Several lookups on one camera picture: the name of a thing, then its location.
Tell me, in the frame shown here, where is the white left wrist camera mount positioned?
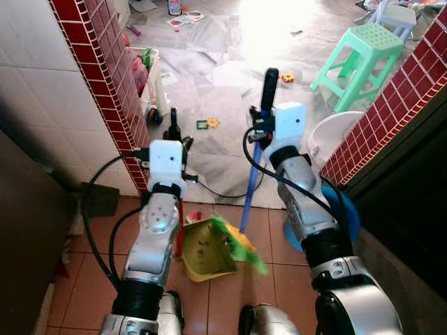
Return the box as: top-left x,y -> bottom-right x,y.
147,140 -> 186,196

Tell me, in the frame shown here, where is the silver robot leg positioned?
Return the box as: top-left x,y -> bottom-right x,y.
237,303 -> 302,335
155,290 -> 186,335

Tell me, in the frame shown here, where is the yellow dustpan with red handle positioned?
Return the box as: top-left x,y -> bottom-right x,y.
175,202 -> 256,283

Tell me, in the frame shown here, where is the silver right robot leg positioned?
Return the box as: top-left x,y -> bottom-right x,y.
237,303 -> 302,335

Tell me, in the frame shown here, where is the green plastic stool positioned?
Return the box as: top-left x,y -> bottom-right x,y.
310,23 -> 406,114

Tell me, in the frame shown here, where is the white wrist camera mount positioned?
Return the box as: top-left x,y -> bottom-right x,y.
272,103 -> 307,151
147,140 -> 186,196

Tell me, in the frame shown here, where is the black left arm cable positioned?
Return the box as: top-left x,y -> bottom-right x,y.
81,147 -> 152,291

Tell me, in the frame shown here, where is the white bin with pink items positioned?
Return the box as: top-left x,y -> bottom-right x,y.
127,46 -> 170,107

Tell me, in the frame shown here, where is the pale grey plastic stool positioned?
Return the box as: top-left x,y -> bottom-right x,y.
363,0 -> 421,37

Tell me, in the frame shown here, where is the silver left robot leg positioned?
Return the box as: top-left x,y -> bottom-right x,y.
155,290 -> 186,335

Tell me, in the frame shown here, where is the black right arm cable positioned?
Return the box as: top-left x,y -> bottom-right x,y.
242,127 -> 344,218

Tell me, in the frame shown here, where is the blue plastic basin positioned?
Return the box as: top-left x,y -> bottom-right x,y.
282,184 -> 362,253

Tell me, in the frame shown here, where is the dark brown cabinet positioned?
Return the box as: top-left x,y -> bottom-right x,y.
0,128 -> 73,335

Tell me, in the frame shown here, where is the red tiled counter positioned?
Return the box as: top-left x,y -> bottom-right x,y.
320,6 -> 447,301

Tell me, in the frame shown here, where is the blue handled green bristle broom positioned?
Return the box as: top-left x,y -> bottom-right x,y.
209,68 -> 281,275

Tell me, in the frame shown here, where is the thin black cable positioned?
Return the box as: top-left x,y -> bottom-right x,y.
184,173 -> 265,199

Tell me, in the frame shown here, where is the white plastic bucket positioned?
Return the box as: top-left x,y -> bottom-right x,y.
307,110 -> 365,169

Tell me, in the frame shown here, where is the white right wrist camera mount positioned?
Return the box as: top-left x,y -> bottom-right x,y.
272,103 -> 307,151

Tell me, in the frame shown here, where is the green and yellow toy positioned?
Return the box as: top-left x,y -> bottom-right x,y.
196,117 -> 220,131

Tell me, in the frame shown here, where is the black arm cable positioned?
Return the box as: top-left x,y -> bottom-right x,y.
81,147 -> 152,291
242,127 -> 344,218

